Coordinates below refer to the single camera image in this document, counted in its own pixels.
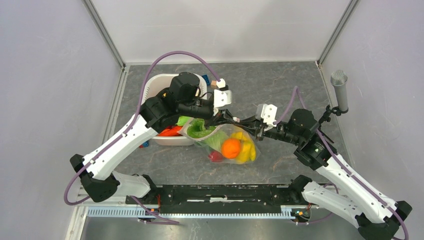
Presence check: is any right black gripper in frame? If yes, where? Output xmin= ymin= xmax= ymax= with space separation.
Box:
xmin=234 ymin=113 xmax=303 ymax=145

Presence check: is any green napa cabbage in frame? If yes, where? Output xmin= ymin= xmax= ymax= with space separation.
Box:
xmin=184 ymin=118 xmax=229 ymax=152

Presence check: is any clear zip top bag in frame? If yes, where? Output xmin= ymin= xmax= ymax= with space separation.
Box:
xmin=178 ymin=118 xmax=261 ymax=165

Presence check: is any yellow banana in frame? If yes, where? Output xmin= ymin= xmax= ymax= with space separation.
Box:
xmin=230 ymin=131 xmax=257 ymax=164

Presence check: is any orange bell pepper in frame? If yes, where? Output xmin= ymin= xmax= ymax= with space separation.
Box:
xmin=220 ymin=138 xmax=242 ymax=159

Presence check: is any red apple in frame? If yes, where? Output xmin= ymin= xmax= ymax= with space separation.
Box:
xmin=208 ymin=150 xmax=225 ymax=163

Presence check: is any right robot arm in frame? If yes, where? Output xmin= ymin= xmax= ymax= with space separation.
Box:
xmin=230 ymin=108 xmax=412 ymax=240

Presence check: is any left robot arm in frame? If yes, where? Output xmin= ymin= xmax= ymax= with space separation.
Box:
xmin=70 ymin=72 xmax=232 ymax=204

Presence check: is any small wooden cube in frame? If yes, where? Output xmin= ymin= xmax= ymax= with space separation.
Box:
xmin=210 ymin=80 xmax=218 ymax=89

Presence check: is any light green bitter gourd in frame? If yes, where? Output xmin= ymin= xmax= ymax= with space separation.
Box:
xmin=175 ymin=116 xmax=194 ymax=127

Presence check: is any orange chili pepper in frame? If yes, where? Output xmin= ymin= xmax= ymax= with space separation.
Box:
xmin=158 ymin=125 xmax=182 ymax=137

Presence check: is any black microphone tripod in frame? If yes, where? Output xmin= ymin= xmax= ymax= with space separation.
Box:
xmin=316 ymin=104 xmax=343 ymax=144

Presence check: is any white plastic basket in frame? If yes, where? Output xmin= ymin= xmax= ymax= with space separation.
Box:
xmin=141 ymin=73 xmax=207 ymax=146

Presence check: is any blue red toy block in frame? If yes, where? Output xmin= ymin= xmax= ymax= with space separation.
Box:
xmin=139 ymin=141 xmax=150 ymax=148

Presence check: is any grey microphone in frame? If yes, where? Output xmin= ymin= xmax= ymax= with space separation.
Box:
xmin=330 ymin=70 xmax=349 ymax=114

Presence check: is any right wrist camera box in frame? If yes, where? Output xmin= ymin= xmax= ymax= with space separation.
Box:
xmin=255 ymin=103 xmax=278 ymax=127

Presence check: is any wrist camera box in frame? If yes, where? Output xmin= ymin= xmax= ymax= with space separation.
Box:
xmin=213 ymin=78 xmax=232 ymax=116
xmin=255 ymin=103 xmax=278 ymax=127

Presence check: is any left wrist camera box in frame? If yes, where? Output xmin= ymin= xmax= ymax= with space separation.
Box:
xmin=213 ymin=78 xmax=232 ymax=116

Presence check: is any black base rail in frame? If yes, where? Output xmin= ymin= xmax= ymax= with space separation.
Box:
xmin=139 ymin=184 xmax=308 ymax=214

